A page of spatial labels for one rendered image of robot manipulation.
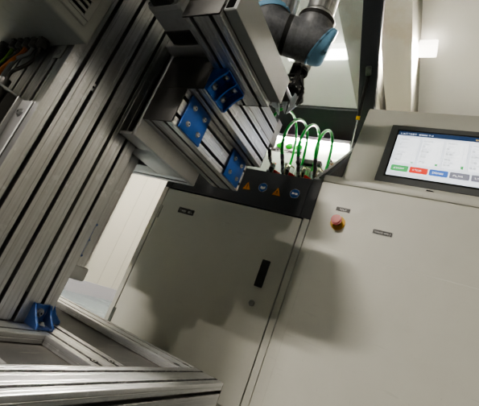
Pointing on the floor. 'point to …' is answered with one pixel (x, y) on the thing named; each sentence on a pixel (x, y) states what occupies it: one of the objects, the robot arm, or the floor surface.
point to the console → (394, 292)
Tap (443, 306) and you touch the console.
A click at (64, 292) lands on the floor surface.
